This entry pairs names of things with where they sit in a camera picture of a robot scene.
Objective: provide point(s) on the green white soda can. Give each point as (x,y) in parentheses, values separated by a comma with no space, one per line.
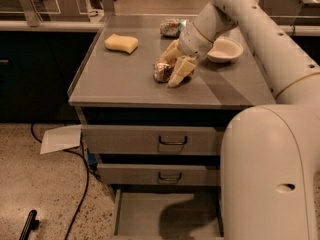
(172,27)

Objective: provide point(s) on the bottom open grey drawer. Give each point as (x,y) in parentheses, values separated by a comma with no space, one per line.
(166,213)

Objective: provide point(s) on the black handle object on floor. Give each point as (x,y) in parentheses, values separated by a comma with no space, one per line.
(31,224)

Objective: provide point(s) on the orange crushed soda can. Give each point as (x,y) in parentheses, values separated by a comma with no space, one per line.
(162,72)

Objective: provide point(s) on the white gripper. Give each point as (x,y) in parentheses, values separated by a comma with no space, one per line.
(192,41)

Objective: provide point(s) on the middle grey drawer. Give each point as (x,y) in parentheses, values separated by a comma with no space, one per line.
(148,174)

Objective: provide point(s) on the grey drawer cabinet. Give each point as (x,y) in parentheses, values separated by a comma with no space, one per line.
(117,88)

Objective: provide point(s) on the white paper bowl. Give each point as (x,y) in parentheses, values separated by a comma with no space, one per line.
(225,50)

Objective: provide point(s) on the yellow sponge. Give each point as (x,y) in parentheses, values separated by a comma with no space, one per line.
(121,43)

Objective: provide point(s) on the top grey drawer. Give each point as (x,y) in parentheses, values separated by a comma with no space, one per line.
(152,140)

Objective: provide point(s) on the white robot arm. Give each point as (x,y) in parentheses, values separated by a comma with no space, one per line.
(269,153)

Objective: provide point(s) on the white paper sheet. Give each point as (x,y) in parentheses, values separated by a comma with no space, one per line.
(61,138)

